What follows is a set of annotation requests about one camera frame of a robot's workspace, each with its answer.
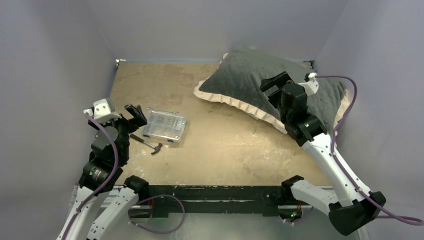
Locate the black claw hammer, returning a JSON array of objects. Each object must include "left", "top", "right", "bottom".
[{"left": 129, "top": 133, "right": 163, "bottom": 155}]

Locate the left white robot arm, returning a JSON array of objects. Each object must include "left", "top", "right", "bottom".
[{"left": 57, "top": 99, "right": 148, "bottom": 240}]

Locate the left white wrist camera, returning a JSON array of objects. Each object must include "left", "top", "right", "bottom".
[{"left": 83, "top": 98, "right": 122, "bottom": 124}]

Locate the clear plastic organizer box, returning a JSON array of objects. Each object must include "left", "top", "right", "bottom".
[{"left": 141, "top": 107, "right": 187, "bottom": 143}]

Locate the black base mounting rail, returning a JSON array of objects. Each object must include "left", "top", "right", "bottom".
[{"left": 131, "top": 185, "right": 309, "bottom": 218}]

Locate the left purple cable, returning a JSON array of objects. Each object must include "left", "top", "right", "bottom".
[{"left": 61, "top": 112, "right": 120, "bottom": 240}]

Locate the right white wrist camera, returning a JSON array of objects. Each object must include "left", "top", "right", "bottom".
[{"left": 298, "top": 72, "right": 319, "bottom": 97}]

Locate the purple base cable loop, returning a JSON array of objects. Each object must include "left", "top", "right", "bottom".
[{"left": 128, "top": 194, "right": 186, "bottom": 235}]

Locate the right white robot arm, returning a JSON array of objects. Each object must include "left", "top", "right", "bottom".
[{"left": 260, "top": 71, "right": 387, "bottom": 236}]

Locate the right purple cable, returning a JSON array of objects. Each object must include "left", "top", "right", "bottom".
[{"left": 314, "top": 74, "right": 424, "bottom": 227}]

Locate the grey cream ruffled pillowcase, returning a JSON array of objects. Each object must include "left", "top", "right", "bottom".
[{"left": 193, "top": 47, "right": 350, "bottom": 133}]

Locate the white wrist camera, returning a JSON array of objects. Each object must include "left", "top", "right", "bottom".
[
  {"left": 298, "top": 72, "right": 319, "bottom": 97},
  {"left": 83, "top": 98, "right": 122, "bottom": 124}
]

